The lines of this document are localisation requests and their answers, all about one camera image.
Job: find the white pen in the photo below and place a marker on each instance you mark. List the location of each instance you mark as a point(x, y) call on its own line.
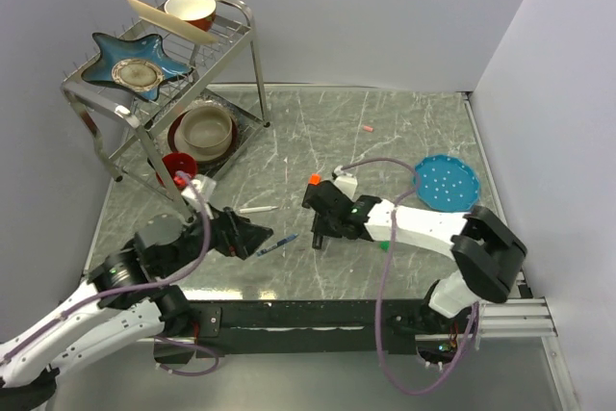
point(258, 209)

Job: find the red cup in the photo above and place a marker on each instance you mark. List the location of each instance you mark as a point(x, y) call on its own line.
point(180, 162)

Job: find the black green-tipped highlighter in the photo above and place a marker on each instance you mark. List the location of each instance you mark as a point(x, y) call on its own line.
point(318, 237)

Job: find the steel dish rack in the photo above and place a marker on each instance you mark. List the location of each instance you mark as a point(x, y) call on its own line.
point(127, 132)

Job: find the small round patterned saucer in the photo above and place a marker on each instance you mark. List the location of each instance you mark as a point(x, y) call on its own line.
point(137, 74)

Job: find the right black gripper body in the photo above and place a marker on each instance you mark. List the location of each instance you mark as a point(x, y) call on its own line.
point(326, 226)

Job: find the blue polka-dot plate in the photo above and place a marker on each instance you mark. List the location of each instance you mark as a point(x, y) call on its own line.
point(447, 184)

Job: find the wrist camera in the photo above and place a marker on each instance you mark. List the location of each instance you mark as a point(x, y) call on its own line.
point(198, 192)
point(345, 181)

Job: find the white and red bowl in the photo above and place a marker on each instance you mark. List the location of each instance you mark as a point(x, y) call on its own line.
point(199, 13)

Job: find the orange highlighter cap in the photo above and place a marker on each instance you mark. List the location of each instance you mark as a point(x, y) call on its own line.
point(315, 179)

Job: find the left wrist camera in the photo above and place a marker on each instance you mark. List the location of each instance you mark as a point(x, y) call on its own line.
point(198, 192)

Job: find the grey ceramic bowl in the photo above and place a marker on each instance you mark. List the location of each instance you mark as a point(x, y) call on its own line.
point(204, 133)

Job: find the blue pen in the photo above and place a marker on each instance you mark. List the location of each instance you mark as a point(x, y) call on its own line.
point(278, 244)

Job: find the beige oval plate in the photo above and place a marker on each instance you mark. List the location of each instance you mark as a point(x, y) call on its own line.
point(172, 24)

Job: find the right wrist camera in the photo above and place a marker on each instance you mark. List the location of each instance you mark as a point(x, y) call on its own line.
point(345, 181)

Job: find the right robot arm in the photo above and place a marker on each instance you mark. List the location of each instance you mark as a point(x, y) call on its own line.
point(488, 255)

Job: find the black orange-tipped highlighter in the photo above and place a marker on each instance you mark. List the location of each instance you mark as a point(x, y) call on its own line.
point(307, 195)

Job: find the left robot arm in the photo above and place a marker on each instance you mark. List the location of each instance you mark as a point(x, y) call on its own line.
point(130, 296)

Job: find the black base frame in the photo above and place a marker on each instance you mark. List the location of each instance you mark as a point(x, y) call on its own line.
point(311, 326)

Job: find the dark red plate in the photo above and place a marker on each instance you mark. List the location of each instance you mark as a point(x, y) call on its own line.
point(233, 147)

